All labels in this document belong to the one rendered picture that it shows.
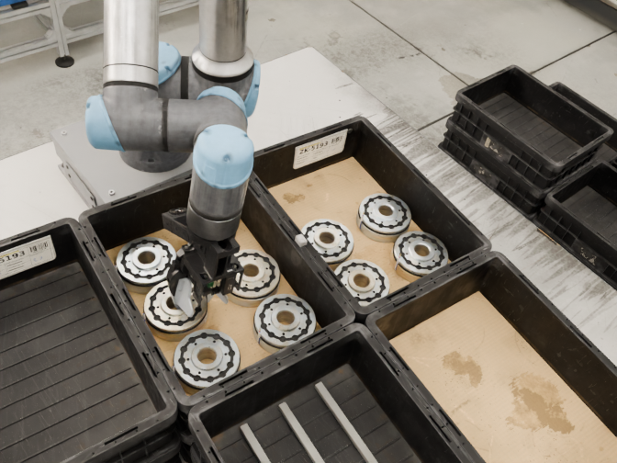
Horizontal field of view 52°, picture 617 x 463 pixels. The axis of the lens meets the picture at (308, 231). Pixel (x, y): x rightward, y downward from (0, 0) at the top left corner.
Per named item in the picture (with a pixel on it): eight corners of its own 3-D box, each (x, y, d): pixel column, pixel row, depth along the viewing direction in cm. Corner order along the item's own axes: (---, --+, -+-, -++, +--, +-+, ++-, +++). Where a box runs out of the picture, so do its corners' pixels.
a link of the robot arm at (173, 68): (124, 91, 131) (117, 33, 121) (191, 94, 133) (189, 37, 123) (118, 129, 123) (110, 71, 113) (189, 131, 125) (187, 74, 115)
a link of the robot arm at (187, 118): (170, 79, 92) (165, 126, 84) (248, 83, 93) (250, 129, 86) (172, 123, 97) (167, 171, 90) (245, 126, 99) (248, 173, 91)
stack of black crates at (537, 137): (419, 192, 231) (454, 91, 197) (472, 162, 245) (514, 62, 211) (503, 265, 213) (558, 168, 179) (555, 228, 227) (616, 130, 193)
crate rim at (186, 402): (76, 223, 107) (74, 213, 105) (233, 167, 120) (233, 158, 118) (183, 418, 87) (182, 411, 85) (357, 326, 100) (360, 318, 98)
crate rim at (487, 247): (233, 167, 120) (234, 158, 118) (360, 122, 133) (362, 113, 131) (357, 326, 100) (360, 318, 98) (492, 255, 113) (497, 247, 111)
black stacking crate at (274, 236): (86, 258, 114) (76, 216, 106) (231, 203, 127) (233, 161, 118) (185, 444, 95) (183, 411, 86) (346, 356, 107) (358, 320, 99)
